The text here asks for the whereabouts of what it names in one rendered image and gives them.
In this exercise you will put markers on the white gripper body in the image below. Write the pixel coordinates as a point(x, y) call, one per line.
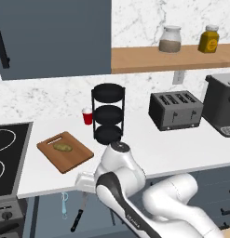
point(86, 182)

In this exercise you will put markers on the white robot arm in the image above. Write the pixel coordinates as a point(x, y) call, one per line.
point(119, 173)

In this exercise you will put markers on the wooden cutting board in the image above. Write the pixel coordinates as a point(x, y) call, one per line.
point(70, 158)

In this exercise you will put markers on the brown potato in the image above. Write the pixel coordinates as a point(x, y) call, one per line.
point(62, 147)

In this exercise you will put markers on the light blue peeler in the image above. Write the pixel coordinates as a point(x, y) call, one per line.
point(64, 204)

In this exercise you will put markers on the red cup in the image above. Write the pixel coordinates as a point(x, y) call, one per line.
point(87, 117)

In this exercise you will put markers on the black three-tier stand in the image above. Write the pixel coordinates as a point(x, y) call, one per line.
point(107, 116)

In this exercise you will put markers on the black hob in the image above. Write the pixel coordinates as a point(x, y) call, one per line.
point(9, 161)

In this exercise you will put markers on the grey oven front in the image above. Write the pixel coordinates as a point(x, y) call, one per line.
point(10, 223)

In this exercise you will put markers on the black oven knob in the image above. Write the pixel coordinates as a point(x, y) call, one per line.
point(6, 215)

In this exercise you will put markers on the grey four-slot toaster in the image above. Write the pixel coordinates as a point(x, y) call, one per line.
point(178, 116)

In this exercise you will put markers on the grey drawer front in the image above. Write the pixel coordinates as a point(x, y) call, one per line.
point(217, 192)

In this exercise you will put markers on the dark grey cupboard door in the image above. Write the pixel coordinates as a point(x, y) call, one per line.
point(57, 37)

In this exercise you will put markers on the black coffee machine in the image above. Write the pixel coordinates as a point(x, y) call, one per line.
point(220, 102)

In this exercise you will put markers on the glass jar with brown contents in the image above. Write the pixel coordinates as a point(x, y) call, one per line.
point(170, 40)

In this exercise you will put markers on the yellow jar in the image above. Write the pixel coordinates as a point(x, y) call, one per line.
point(209, 40)

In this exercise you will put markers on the white wall outlet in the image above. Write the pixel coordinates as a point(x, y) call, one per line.
point(178, 77)

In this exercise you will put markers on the wooden wall shelf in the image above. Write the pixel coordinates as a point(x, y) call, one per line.
point(169, 60)

